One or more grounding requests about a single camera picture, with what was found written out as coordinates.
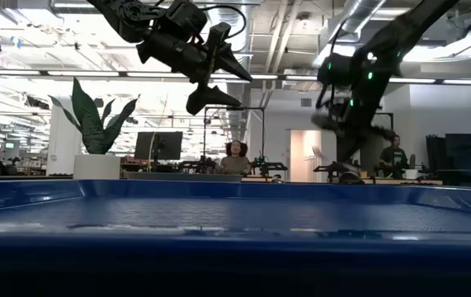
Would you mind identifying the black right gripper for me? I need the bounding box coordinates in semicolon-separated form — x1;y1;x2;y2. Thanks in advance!
311;81;398;164

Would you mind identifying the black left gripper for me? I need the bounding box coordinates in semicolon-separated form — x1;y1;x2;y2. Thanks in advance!
135;22;254;117

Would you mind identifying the blue plastic tray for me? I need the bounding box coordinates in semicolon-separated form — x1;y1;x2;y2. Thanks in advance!
0;179;471;297

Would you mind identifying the standing person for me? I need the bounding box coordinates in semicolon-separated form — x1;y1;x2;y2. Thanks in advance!
378;134;410;171

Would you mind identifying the wooden background table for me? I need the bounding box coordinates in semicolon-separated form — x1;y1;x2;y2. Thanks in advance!
241;174;445;186

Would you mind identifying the seated person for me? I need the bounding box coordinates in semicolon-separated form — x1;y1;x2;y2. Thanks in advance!
217;139;253;176

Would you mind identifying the black computer monitor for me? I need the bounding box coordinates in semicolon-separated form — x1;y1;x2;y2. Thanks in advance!
134;130;184;162

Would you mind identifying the black equipment rack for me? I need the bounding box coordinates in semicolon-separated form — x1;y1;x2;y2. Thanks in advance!
425;132;471;187

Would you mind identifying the green leafy plant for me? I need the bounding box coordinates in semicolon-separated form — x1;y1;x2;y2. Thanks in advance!
48;77;140;156

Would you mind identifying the white plant pot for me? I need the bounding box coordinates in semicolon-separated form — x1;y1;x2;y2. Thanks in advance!
73;153;122;181

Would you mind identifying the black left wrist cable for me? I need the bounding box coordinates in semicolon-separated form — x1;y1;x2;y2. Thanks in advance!
199;3;248;41

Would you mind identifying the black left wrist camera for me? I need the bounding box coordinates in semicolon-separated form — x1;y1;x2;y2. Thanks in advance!
164;2;210;38

